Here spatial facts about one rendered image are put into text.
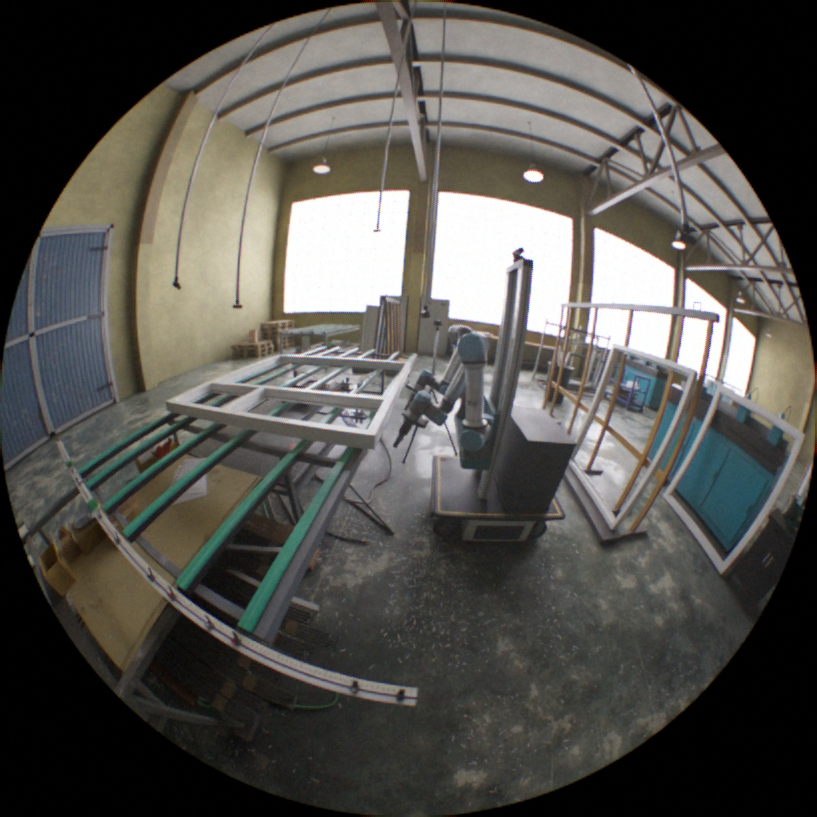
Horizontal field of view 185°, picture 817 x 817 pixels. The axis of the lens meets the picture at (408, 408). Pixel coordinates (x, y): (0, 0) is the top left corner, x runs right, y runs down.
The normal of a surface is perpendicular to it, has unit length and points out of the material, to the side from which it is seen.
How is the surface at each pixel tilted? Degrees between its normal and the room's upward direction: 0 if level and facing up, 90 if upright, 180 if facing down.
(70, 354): 90
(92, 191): 90
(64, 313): 90
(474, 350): 82
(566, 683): 0
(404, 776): 0
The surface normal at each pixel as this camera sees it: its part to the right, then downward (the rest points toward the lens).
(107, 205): 0.99, 0.11
